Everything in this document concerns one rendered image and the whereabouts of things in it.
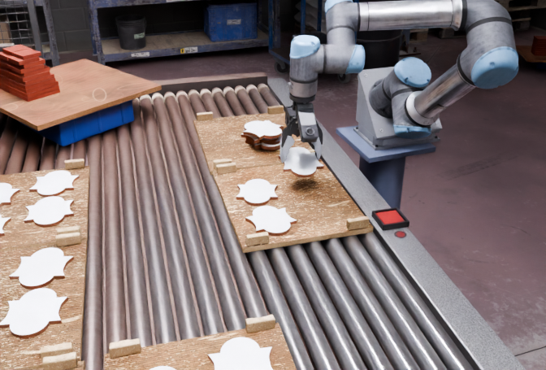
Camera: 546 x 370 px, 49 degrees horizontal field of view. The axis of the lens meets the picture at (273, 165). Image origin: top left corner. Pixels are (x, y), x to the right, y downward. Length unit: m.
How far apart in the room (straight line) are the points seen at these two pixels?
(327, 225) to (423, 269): 0.27
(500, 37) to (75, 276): 1.19
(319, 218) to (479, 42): 0.61
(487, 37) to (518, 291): 1.66
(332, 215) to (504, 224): 2.01
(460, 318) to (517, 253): 1.95
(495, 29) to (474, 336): 0.77
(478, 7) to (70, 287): 1.22
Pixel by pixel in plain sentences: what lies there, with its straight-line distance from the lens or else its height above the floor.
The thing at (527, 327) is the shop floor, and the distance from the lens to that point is 2.86.
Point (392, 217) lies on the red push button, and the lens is 1.64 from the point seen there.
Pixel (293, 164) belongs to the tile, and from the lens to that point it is 1.68.
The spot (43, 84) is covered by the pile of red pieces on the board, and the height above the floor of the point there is 1.09.
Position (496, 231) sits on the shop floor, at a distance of 3.44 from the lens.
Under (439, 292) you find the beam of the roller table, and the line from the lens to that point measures 1.43.
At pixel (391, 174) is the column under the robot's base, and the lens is 2.22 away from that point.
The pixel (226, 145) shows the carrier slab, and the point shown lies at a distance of 1.99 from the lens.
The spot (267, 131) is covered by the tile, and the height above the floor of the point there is 1.00.
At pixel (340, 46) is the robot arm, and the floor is 1.35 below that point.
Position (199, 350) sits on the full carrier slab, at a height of 0.94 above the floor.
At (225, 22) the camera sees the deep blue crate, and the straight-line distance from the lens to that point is 6.11.
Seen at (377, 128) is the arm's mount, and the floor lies 0.95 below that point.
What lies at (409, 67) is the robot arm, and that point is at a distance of 1.99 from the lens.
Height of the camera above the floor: 1.79
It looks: 27 degrees down
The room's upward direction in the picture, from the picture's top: straight up
